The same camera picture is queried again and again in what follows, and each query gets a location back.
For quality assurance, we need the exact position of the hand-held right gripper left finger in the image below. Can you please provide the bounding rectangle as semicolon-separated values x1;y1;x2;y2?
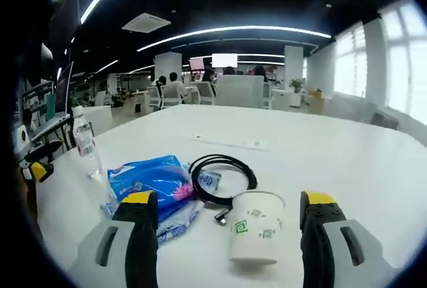
71;190;160;288

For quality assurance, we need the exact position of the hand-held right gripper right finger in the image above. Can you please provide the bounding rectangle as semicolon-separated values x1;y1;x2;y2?
299;189;398;288

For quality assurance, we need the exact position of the clear water bottle item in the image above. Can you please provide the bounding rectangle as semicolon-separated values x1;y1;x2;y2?
72;105;103;179

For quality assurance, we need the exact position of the clear bag with blue pad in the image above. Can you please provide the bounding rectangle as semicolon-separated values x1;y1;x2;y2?
99;163;223;245

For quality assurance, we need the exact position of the white paper cup item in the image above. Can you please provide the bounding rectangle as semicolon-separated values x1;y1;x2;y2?
228;190;286;265

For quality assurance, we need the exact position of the blue tissue pack item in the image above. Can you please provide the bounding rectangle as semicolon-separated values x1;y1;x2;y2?
107;154;195;224

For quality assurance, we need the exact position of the black cable item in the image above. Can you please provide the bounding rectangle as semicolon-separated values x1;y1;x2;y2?
188;153;258;226

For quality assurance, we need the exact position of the teal item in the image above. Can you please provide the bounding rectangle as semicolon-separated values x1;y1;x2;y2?
45;93;57;121

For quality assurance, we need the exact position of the white chair back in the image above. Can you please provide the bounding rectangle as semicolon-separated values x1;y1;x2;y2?
81;106;114;137
216;75;264;107

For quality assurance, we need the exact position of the open laptop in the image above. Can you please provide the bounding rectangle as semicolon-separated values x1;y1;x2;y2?
55;61;75;115

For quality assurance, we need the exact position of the white table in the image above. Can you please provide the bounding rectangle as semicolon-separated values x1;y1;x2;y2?
33;104;427;288

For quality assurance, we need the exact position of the white mesh office chair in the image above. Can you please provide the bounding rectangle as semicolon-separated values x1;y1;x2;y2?
161;83;183;109
146;86;161;109
195;81;216;105

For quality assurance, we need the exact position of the grey chair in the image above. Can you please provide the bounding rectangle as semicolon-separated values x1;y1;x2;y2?
372;111;400;131

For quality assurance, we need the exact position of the white pillar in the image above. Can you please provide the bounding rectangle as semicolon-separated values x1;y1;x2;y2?
284;45;304;82
154;51;183;82

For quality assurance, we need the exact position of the white cabinet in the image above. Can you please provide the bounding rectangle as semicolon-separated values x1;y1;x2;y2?
272;89;303;109

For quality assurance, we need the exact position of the ceiling air conditioner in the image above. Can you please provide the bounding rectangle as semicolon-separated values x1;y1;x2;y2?
121;13;172;34

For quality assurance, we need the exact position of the narrow window with blinds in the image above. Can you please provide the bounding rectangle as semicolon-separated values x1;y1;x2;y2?
334;23;368;97

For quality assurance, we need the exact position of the white monitor screen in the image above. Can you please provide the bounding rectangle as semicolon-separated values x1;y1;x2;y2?
211;53;239;68

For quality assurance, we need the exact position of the large window with blinds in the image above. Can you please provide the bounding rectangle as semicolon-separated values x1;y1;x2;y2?
380;0;427;125

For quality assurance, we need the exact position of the curved ceiling light strip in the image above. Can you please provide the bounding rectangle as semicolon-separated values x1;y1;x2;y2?
137;25;332;52

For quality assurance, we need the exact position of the dark wall screen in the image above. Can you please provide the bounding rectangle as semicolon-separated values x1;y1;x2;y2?
49;0;81;52

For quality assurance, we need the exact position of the white table cable cover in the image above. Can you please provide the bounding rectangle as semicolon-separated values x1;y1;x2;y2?
183;133;271;152

